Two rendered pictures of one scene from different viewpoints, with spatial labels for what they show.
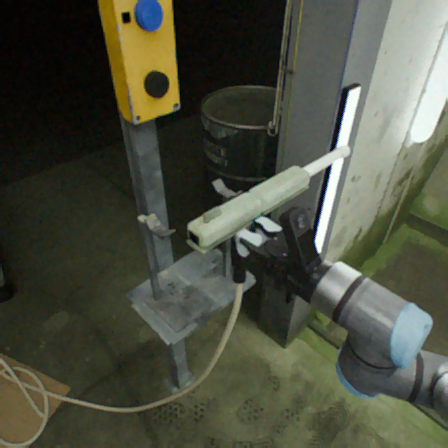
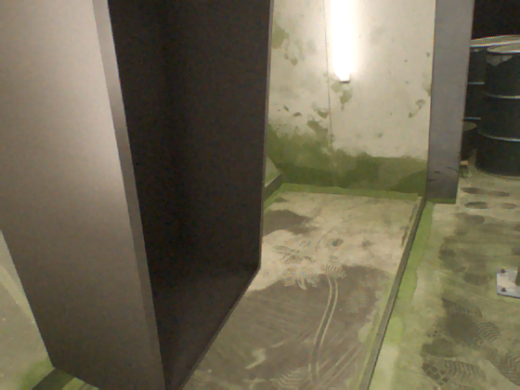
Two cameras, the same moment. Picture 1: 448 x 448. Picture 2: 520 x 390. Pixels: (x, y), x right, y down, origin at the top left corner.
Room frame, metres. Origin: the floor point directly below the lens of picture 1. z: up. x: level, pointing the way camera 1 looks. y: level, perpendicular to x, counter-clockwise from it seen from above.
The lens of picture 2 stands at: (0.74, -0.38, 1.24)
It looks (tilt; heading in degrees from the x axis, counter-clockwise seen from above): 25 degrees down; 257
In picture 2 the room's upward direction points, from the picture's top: 10 degrees counter-clockwise
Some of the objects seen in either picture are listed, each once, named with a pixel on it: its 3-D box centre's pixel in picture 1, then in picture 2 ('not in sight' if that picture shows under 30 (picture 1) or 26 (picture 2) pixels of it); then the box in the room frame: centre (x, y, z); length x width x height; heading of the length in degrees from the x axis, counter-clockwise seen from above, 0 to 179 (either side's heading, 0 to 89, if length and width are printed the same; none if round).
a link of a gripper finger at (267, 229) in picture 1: (260, 231); not in sight; (0.53, -0.07, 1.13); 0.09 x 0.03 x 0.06; 36
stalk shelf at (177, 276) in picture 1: (191, 288); not in sight; (0.67, 0.09, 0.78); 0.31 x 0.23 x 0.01; 134
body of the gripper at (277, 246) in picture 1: (294, 266); not in sight; (0.44, -0.13, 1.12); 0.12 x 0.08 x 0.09; 45
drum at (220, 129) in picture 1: (250, 175); not in sight; (1.83, -0.16, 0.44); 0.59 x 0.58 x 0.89; 25
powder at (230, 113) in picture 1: (253, 107); not in sight; (1.84, -0.16, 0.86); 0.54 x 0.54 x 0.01
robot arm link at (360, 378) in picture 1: (372, 361); not in sight; (0.31, -0.26, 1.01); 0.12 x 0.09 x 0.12; 71
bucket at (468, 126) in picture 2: not in sight; (454, 141); (-1.62, -2.89, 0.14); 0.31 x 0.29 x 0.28; 44
